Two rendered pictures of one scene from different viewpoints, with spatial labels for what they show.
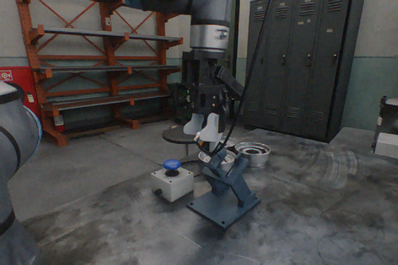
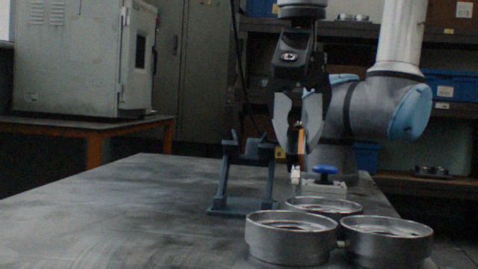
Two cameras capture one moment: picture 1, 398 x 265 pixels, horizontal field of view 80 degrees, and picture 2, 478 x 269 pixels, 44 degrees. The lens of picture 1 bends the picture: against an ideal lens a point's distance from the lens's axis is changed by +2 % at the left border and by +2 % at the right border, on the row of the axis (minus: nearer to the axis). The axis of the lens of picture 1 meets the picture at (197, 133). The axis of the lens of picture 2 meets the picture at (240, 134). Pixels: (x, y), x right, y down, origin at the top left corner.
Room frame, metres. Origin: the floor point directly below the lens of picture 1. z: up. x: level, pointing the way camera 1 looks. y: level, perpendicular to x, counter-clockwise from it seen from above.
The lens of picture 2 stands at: (1.16, -0.62, 0.98)
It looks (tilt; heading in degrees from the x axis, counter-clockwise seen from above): 4 degrees down; 143
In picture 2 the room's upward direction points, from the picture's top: 4 degrees clockwise
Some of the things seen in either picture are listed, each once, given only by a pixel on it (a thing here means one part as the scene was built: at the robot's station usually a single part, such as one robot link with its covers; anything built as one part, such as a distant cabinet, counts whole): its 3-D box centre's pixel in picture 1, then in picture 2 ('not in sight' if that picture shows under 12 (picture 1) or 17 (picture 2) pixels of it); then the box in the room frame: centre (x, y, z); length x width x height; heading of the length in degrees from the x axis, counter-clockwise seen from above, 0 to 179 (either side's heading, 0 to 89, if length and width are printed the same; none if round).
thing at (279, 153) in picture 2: not in sight; (269, 139); (-2.21, 2.20, 0.64); 0.49 x 0.40 x 0.37; 51
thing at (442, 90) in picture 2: not in sight; (438, 86); (-1.41, 3.08, 1.11); 0.52 x 0.38 x 0.22; 46
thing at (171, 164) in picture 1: (171, 171); (323, 180); (0.49, 0.06, 0.85); 0.04 x 0.04 x 0.05
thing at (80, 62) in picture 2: not in sight; (95, 58); (-1.88, 0.67, 1.10); 0.62 x 0.61 x 0.65; 136
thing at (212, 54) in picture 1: (203, 83); (301, 51); (0.49, -0.01, 1.05); 0.09 x 0.08 x 0.12; 131
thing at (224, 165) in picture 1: (216, 162); (322, 218); (0.60, -0.06, 0.82); 0.10 x 0.10 x 0.04
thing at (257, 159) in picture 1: (252, 154); (290, 237); (0.66, -0.17, 0.82); 0.10 x 0.10 x 0.04
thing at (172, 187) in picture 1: (170, 181); (323, 195); (0.49, 0.06, 0.82); 0.08 x 0.07 x 0.05; 136
